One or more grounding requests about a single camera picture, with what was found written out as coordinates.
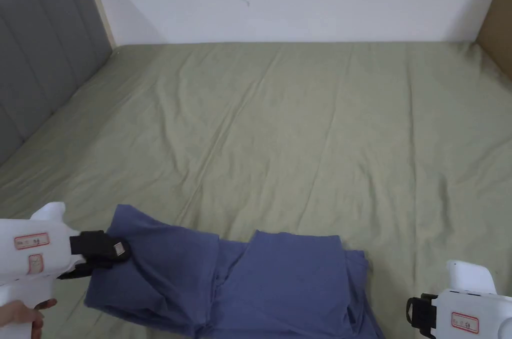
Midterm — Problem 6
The grey padded headboard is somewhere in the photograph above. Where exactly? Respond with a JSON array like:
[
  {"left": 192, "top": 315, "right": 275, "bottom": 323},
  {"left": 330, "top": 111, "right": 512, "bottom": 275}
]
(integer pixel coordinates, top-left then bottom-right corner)
[{"left": 0, "top": 0, "right": 118, "bottom": 167}]

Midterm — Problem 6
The person's left hand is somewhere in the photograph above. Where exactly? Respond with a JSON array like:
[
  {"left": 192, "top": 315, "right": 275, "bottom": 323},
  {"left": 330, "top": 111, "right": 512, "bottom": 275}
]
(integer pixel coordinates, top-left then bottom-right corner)
[{"left": 0, "top": 297, "right": 58, "bottom": 339}]

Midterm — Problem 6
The dark blue shirt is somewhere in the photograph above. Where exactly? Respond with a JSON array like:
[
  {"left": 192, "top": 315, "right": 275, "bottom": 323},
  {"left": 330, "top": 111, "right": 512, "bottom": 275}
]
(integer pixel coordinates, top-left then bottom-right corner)
[{"left": 83, "top": 204, "right": 387, "bottom": 339}]

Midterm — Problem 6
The brown wooden board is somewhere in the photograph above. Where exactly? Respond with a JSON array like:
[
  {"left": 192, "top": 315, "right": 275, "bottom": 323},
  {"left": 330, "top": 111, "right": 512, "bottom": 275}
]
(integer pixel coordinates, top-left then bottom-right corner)
[{"left": 475, "top": 0, "right": 512, "bottom": 73}]

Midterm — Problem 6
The bed with pale green sheet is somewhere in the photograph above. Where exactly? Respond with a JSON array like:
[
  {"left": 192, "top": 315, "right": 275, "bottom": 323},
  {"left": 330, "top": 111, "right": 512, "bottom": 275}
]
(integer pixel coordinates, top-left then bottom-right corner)
[{"left": 0, "top": 40, "right": 512, "bottom": 339}]

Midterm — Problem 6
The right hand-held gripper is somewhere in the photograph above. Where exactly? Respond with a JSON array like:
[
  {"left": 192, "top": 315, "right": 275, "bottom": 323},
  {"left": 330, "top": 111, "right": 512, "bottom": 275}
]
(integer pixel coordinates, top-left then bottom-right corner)
[{"left": 405, "top": 259, "right": 512, "bottom": 339}]

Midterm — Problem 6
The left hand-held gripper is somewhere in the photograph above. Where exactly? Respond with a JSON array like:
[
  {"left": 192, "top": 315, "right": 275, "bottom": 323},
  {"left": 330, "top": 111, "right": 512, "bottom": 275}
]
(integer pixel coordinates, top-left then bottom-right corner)
[{"left": 0, "top": 201, "right": 133, "bottom": 339}]

